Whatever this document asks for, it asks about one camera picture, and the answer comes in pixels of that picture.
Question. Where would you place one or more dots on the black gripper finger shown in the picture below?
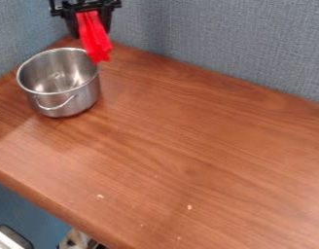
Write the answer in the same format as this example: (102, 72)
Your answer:
(71, 20)
(106, 17)

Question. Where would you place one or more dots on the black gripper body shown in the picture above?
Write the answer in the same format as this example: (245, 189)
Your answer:
(62, 7)

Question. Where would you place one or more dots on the metal pot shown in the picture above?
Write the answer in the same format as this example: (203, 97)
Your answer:
(60, 82)

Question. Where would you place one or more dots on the red plastic block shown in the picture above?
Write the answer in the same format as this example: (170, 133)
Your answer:
(94, 36)

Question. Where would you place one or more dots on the grey device below table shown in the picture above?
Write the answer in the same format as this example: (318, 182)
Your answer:
(12, 240)

